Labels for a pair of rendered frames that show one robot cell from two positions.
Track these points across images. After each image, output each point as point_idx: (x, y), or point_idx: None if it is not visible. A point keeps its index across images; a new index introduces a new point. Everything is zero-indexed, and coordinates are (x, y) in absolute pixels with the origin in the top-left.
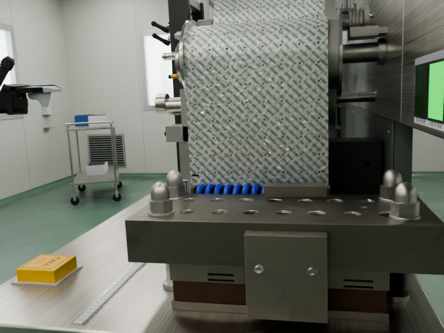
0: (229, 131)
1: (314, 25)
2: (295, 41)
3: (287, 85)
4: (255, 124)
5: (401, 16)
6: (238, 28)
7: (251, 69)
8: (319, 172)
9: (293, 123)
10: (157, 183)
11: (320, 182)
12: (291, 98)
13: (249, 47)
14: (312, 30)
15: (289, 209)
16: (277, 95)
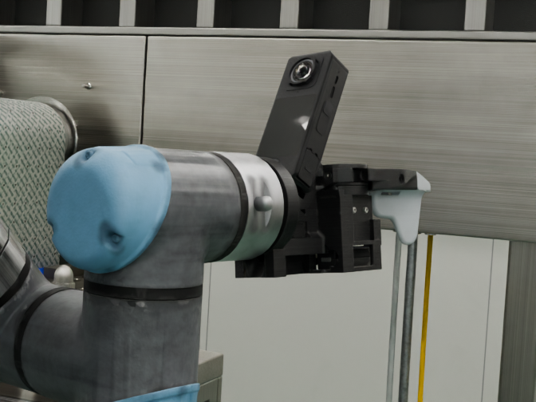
0: (1, 216)
1: (50, 113)
2: (46, 128)
3: (41, 169)
4: (20, 208)
5: (135, 125)
6: (2, 106)
7: (21, 151)
8: (54, 254)
9: (43, 206)
10: (66, 266)
11: (54, 263)
12: (43, 182)
13: (20, 128)
14: (53, 119)
15: None
16: (35, 179)
